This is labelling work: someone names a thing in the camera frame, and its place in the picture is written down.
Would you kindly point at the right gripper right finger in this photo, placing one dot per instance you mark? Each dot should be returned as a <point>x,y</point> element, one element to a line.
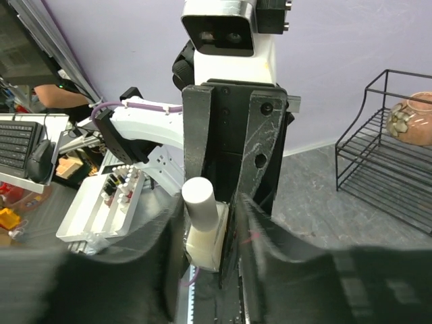
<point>288,280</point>

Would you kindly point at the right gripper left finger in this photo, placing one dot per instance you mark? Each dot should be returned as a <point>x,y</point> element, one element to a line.
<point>135,280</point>

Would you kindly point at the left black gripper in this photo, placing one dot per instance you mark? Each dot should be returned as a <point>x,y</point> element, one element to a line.
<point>246,124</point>

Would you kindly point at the white nail polish bottle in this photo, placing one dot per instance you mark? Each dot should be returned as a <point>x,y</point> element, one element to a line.
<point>204,248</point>

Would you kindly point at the white nail polish cap brush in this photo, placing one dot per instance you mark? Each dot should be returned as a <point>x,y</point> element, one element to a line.
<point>200,202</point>

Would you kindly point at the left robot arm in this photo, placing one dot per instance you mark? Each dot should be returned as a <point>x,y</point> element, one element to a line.
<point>151,135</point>

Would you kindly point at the person's forearm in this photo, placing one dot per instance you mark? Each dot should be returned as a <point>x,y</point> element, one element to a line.
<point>52,96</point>

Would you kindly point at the white tray of polish bottles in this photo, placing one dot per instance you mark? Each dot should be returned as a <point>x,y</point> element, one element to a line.
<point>104,204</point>

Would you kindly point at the black computer mouse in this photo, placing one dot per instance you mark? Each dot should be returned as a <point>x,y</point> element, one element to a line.
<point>39,165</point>

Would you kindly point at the black computer keyboard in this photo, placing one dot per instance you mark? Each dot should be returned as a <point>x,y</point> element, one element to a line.
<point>18,139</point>

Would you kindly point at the brown floral ceramic bowl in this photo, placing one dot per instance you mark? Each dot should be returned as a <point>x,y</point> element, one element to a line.
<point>410,120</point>

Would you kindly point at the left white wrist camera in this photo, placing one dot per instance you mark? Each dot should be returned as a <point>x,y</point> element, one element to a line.
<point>235,40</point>

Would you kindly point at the blue slotted cable duct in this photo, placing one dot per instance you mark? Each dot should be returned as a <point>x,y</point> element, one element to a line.
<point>190,284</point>

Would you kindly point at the black wire dish rack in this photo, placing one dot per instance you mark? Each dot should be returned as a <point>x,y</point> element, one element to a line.
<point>371,165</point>

